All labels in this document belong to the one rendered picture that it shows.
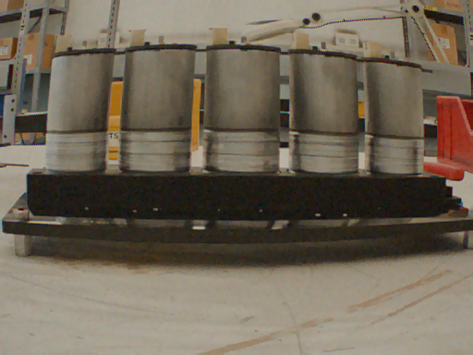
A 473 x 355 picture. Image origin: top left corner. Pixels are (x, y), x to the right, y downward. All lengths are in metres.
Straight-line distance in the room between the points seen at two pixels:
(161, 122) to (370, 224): 0.07
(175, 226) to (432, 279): 0.07
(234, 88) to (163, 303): 0.10
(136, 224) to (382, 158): 0.09
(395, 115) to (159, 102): 0.08
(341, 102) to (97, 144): 0.08
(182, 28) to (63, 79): 4.52
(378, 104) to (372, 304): 0.11
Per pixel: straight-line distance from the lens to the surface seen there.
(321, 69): 0.26
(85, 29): 4.94
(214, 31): 0.26
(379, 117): 0.27
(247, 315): 0.17
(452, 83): 2.59
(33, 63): 4.59
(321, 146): 0.26
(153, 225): 0.22
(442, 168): 0.50
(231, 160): 0.25
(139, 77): 0.25
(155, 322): 0.16
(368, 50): 0.28
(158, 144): 0.25
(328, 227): 0.22
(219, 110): 0.26
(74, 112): 0.25
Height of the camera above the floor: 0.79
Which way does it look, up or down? 6 degrees down
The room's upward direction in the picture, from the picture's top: 1 degrees clockwise
